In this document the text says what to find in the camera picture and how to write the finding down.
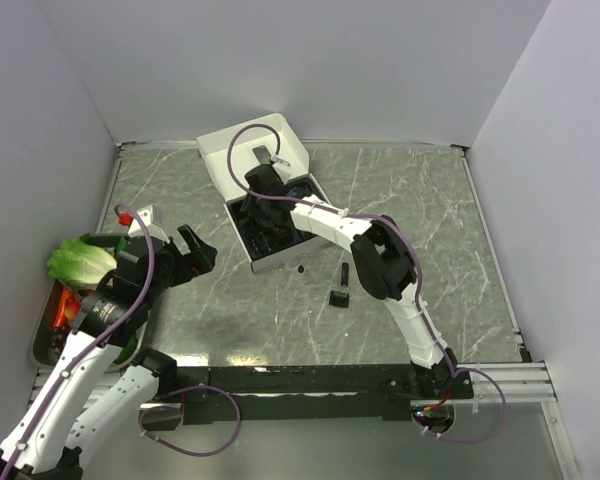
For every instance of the metal tray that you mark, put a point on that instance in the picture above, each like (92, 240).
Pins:
(46, 343)

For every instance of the black clipper comb guard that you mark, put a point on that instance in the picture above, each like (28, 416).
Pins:
(339, 299)

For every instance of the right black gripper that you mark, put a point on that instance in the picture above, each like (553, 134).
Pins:
(248, 207)

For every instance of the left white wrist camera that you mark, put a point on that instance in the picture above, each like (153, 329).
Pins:
(150, 216)

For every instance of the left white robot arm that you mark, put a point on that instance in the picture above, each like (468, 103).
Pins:
(59, 431)

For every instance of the green lettuce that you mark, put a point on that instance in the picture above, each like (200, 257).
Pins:
(80, 265)

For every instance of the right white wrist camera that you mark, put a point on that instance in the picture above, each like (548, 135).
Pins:
(274, 159)

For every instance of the white box with black tray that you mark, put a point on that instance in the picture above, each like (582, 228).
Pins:
(230, 153)

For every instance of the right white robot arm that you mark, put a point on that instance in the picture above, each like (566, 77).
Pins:
(385, 263)

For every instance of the small black cylinder attachment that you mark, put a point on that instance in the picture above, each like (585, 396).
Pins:
(344, 277)

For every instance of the green lime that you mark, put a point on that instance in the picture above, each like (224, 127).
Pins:
(128, 351)

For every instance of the orange red pepper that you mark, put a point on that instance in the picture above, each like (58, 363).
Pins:
(59, 320)

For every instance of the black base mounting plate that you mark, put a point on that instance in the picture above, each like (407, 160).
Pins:
(385, 391)

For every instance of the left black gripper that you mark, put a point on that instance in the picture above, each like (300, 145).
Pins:
(199, 259)

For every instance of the red strawberries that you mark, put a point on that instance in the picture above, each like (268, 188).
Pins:
(70, 309)

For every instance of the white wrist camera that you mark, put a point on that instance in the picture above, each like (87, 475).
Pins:
(150, 216)
(274, 159)

